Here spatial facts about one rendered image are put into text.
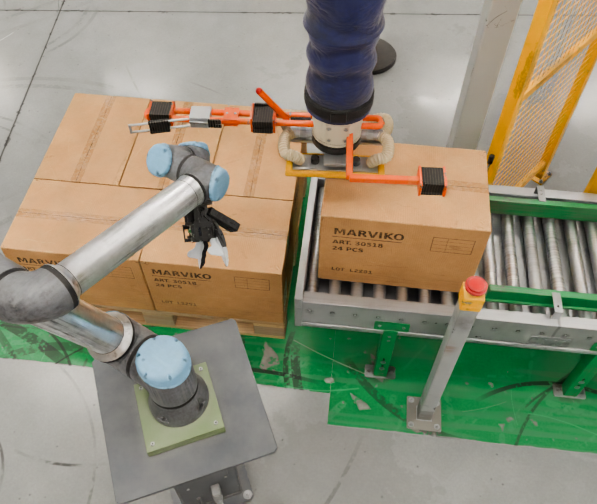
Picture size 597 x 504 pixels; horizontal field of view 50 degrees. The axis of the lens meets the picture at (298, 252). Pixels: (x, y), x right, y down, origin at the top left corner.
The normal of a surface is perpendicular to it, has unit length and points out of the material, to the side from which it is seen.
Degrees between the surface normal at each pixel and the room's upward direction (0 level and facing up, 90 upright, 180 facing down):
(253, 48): 0
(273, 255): 0
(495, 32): 90
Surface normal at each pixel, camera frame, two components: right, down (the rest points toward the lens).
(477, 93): -0.11, 0.80
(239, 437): 0.00, -0.59
